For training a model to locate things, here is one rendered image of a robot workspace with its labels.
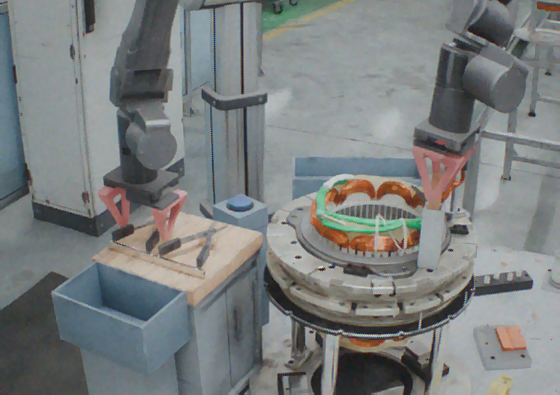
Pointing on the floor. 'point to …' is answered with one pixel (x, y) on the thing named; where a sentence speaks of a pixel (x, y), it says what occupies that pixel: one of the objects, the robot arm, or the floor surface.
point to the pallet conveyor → (514, 116)
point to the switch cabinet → (76, 90)
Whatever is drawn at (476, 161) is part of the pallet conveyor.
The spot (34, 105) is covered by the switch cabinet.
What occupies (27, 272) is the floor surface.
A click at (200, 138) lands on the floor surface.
